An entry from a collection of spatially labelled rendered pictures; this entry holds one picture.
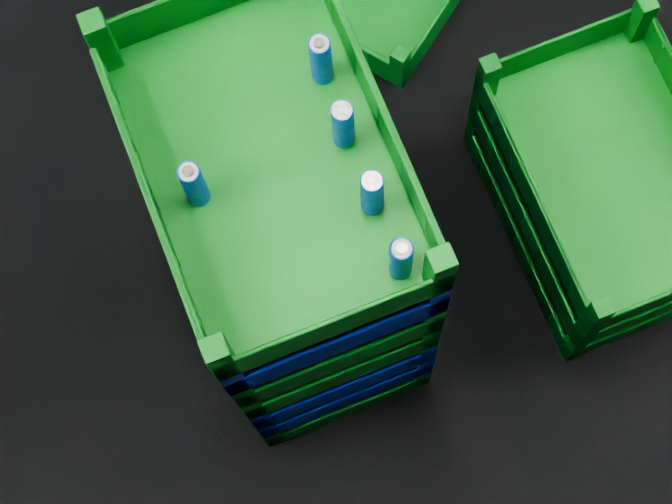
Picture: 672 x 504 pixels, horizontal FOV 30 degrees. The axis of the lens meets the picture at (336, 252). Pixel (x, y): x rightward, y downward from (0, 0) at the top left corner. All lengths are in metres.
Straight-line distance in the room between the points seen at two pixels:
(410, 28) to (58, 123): 0.46
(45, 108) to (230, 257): 0.65
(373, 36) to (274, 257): 0.64
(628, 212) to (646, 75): 0.16
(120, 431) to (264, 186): 0.55
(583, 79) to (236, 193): 0.52
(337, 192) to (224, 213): 0.09
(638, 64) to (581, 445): 0.44
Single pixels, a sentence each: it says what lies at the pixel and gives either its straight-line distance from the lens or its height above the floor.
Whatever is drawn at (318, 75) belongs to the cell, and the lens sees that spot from 1.03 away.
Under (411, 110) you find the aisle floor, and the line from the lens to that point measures 1.56.
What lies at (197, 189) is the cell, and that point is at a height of 0.53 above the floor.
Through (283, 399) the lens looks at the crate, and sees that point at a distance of 1.19.
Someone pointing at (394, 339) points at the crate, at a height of 0.36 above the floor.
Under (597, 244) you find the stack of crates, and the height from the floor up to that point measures 0.16.
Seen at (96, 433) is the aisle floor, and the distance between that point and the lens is 1.50.
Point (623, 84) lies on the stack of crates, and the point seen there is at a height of 0.16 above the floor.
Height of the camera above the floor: 1.46
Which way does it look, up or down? 75 degrees down
